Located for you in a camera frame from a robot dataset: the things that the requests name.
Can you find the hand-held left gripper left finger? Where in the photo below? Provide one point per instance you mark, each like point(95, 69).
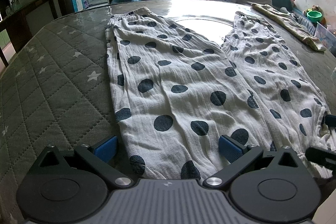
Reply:
point(106, 148)

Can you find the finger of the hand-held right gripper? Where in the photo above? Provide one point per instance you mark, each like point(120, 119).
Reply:
point(330, 121)
point(321, 158)

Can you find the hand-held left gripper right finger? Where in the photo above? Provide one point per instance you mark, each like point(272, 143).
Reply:
point(229, 149)

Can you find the white polka dot pants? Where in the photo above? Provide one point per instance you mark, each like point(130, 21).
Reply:
point(183, 77)

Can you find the grey star quilted mattress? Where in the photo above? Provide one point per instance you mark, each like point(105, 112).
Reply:
point(52, 82)

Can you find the clear storage box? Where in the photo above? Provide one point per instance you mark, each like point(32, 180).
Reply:
point(325, 35)

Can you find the green toy bowl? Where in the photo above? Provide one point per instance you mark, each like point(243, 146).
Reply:
point(314, 15)

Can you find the yellow patterned garment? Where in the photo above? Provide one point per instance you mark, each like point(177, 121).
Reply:
point(288, 22)

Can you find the brown plush toy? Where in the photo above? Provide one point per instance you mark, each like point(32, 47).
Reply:
point(319, 8)

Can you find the round glass turntable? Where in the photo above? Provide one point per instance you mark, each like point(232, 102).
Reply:
point(204, 27)

